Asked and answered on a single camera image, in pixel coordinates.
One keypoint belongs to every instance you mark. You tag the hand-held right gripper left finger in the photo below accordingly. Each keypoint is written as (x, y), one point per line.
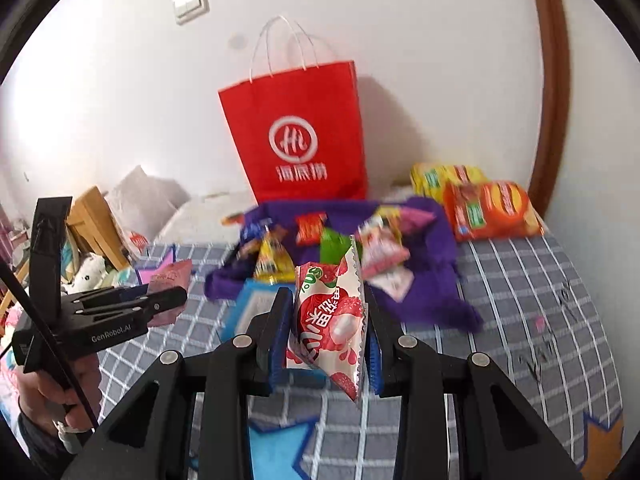
(280, 330)

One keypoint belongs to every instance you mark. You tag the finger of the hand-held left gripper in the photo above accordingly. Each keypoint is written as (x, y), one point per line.
(155, 305)
(135, 290)

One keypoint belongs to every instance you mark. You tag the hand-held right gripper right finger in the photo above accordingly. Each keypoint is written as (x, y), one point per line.
(374, 360)

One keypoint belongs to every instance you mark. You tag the white strawberry snack packet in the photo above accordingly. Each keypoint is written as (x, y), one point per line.
(325, 325)

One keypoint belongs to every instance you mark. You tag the yellow dotted snack packet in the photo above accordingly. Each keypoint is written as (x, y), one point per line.
(272, 260)

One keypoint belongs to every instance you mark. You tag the blue snack packet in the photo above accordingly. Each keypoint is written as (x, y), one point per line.
(255, 232)

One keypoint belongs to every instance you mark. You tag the white red snack packet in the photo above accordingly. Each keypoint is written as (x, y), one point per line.
(382, 252)

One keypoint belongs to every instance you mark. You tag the yellow green snack packet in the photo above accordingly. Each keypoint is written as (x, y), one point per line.
(387, 220)

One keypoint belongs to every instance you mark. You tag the pink yellow snack packet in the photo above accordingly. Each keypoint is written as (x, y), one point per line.
(417, 217)

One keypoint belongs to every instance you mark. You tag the person's left forearm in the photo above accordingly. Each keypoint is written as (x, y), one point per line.
(40, 450)

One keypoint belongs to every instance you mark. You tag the person's left hand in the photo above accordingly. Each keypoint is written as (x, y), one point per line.
(50, 390)

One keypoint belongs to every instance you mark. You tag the blue tissue box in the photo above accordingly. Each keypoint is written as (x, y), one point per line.
(245, 310)

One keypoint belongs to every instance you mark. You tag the pink printed blanket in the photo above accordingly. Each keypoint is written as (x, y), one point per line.
(7, 375)

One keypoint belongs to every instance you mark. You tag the pale pink white snack packet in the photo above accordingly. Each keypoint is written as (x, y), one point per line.
(397, 285)

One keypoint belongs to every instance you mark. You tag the wooden chair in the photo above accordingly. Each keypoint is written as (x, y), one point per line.
(95, 220)

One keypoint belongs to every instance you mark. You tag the purple cloth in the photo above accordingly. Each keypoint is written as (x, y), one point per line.
(430, 285)

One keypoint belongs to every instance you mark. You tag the white fruit print blanket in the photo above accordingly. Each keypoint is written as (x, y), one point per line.
(200, 220)

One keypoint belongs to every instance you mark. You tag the wristwatch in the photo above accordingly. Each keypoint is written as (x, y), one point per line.
(72, 435)

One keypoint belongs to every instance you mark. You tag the blue paper star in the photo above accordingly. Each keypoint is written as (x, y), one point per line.
(270, 455)

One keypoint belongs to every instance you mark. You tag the grey checked bed sheet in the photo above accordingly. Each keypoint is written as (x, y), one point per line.
(500, 310)

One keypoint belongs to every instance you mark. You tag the yellow chips bag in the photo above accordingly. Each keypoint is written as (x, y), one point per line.
(430, 177)

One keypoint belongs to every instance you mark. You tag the orange chips bag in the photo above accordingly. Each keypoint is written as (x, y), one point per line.
(505, 210)

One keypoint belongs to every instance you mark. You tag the red paper bag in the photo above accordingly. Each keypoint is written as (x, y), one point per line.
(300, 105)

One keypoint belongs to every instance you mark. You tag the orange paper star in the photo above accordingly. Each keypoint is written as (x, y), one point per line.
(605, 445)

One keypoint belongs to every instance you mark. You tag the white light switch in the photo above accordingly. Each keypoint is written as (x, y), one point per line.
(190, 4)

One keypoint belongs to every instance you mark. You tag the brown wooden door frame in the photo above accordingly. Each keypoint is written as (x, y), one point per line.
(550, 85)

